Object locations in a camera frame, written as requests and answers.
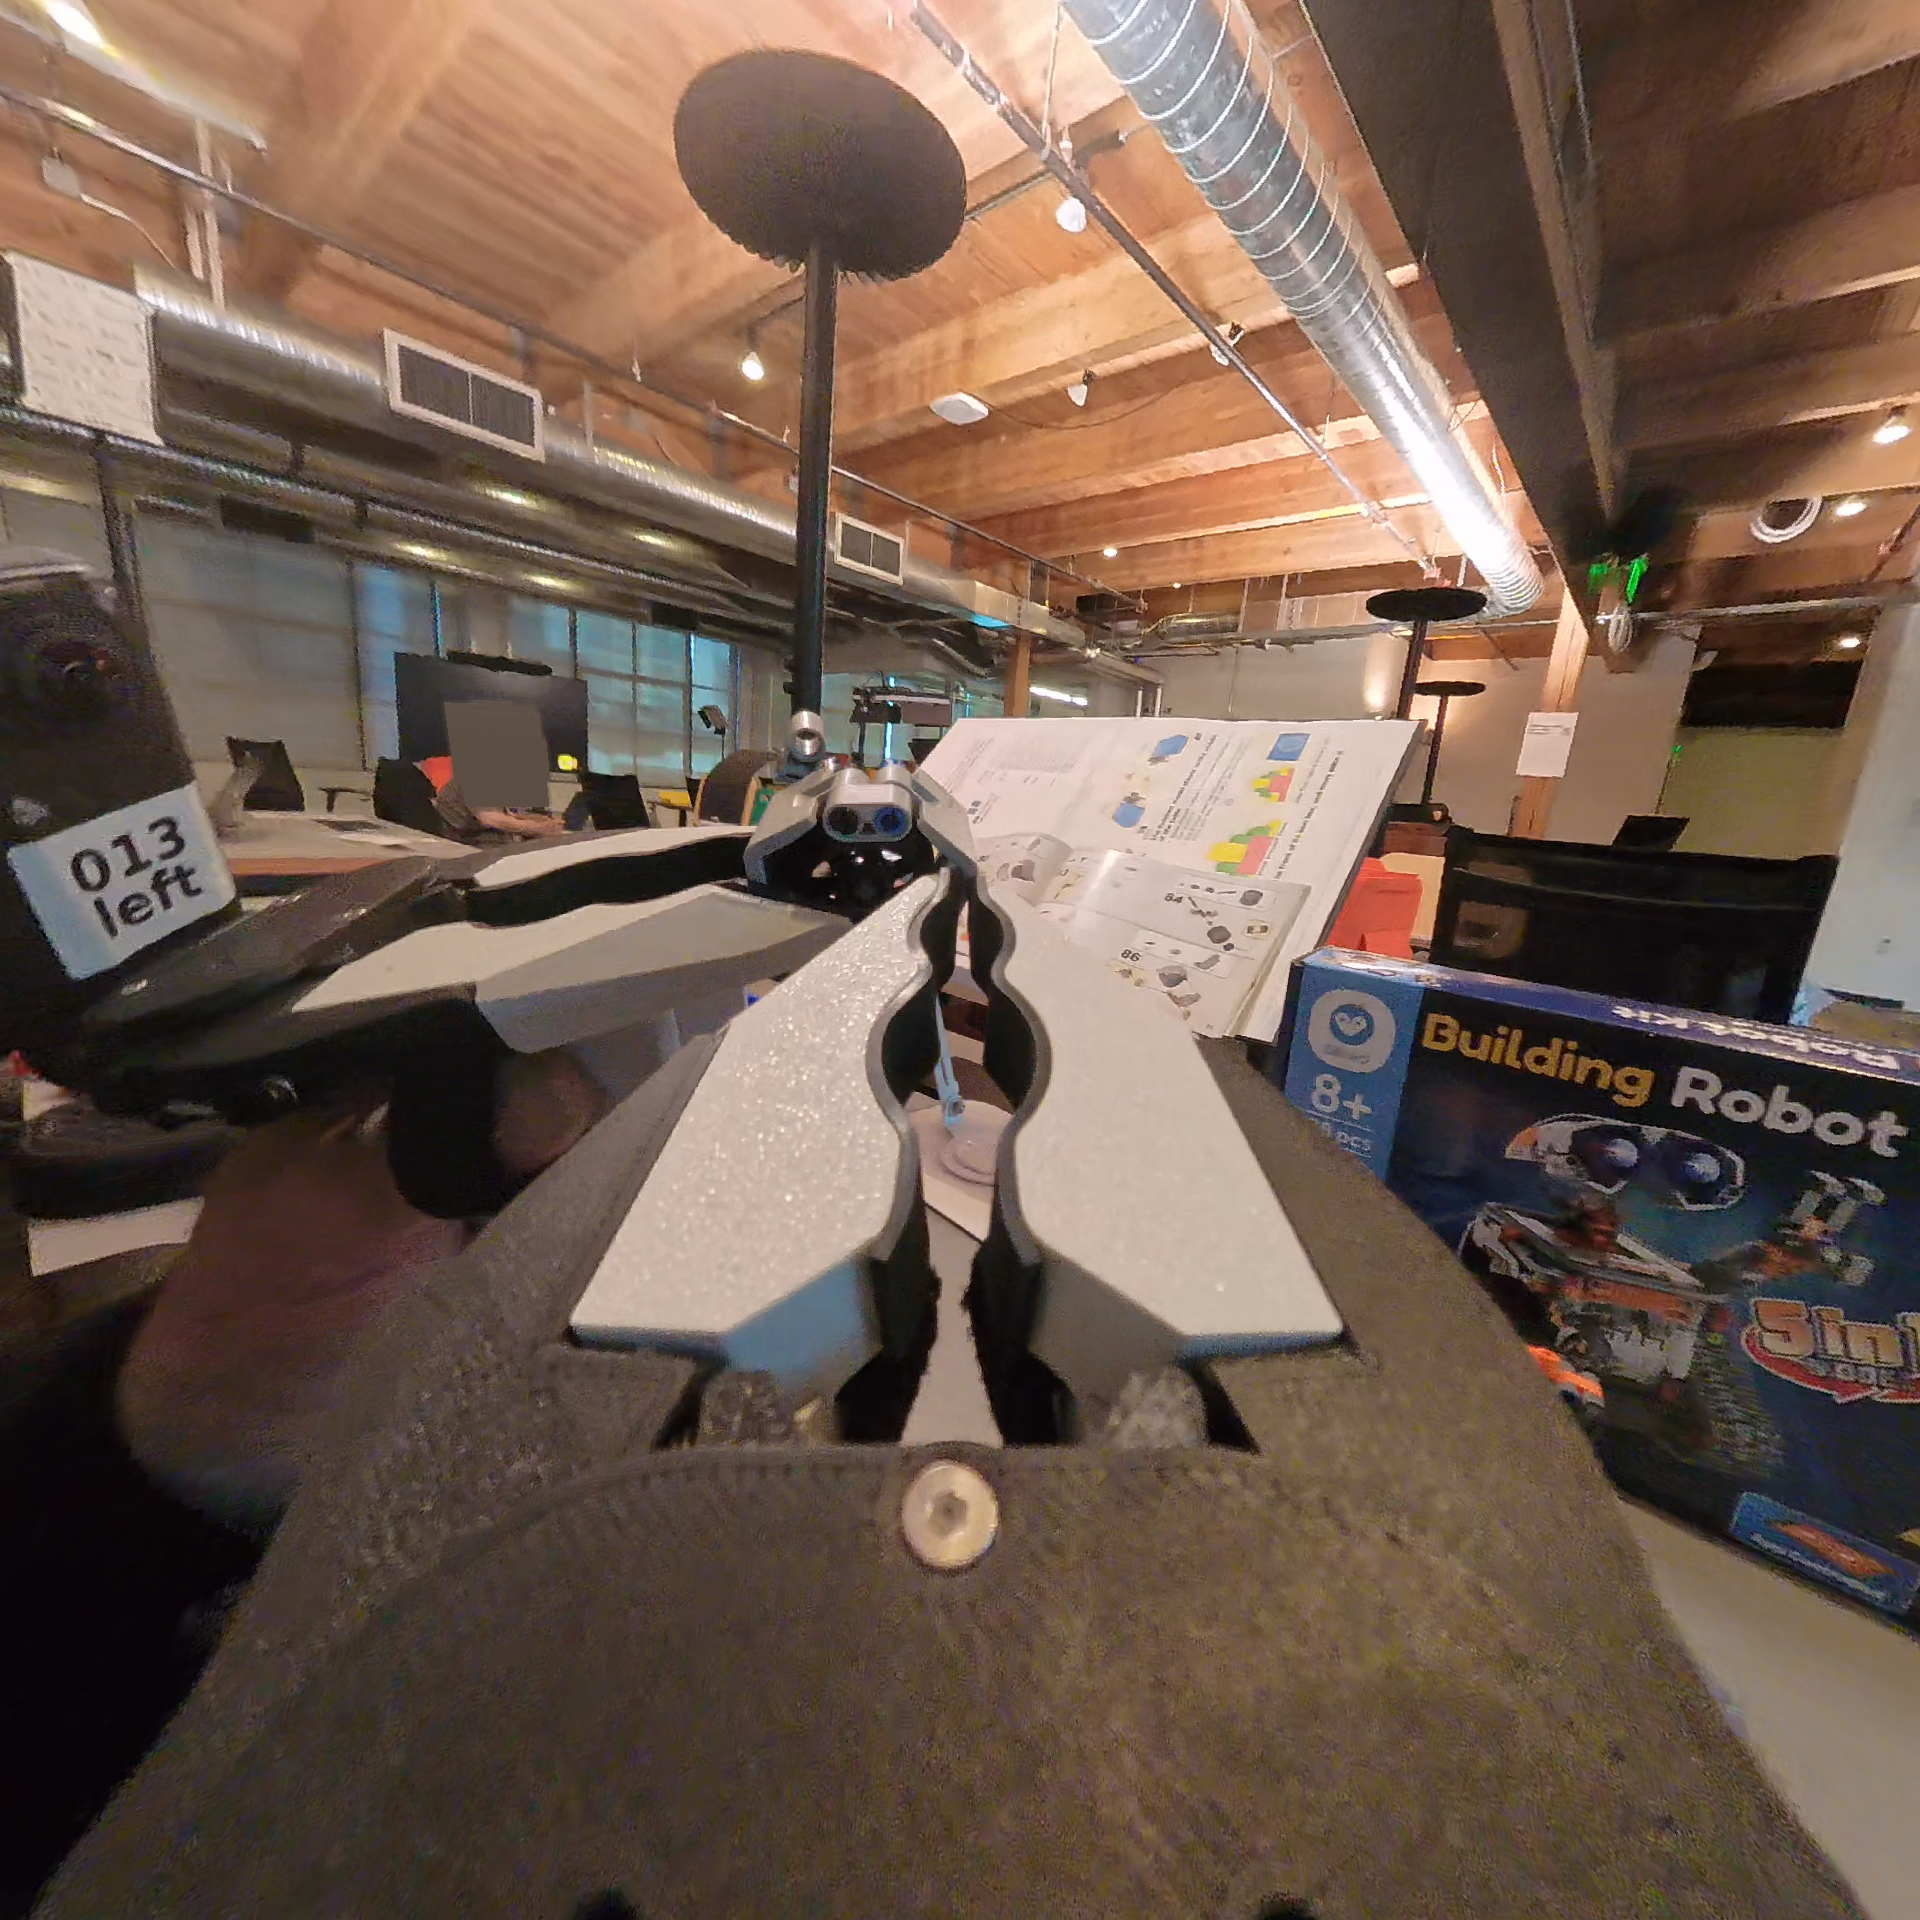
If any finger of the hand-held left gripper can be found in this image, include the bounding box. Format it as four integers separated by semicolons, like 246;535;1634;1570
293;880;871;1058
453;816;918;920

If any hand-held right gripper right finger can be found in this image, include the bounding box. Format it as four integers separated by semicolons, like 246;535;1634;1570
969;885;1345;1412

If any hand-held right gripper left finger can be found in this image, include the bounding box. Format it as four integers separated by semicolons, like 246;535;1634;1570
571;871;958;1398

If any grey toy wheel frame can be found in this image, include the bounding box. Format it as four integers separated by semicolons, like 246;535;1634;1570
736;716;977;920

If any person's left forearm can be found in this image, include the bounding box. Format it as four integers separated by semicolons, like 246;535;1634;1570
0;1247;303;1920

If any person's left hand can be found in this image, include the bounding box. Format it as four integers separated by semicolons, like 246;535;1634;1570
105;1035;646;1532

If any white book stand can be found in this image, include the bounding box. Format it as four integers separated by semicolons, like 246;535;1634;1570
909;1035;1037;1239

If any black monitor screen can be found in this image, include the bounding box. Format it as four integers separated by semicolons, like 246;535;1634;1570
1431;828;1836;1029
392;652;593;805

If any instruction booklet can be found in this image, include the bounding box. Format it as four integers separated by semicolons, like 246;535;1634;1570
903;716;1427;1045

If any red plastic container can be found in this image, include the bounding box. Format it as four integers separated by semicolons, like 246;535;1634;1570
1330;859;1427;963

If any white vent box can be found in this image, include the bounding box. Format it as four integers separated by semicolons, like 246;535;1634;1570
0;257;167;447

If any black metal pole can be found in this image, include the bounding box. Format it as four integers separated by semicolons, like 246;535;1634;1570
1366;585;1492;723
675;49;970;752

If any blue robot kit box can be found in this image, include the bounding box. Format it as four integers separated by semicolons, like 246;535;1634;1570
1276;947;1920;1638

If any silver air duct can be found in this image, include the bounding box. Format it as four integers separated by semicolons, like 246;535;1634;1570
1058;0;1556;616
135;286;1051;646

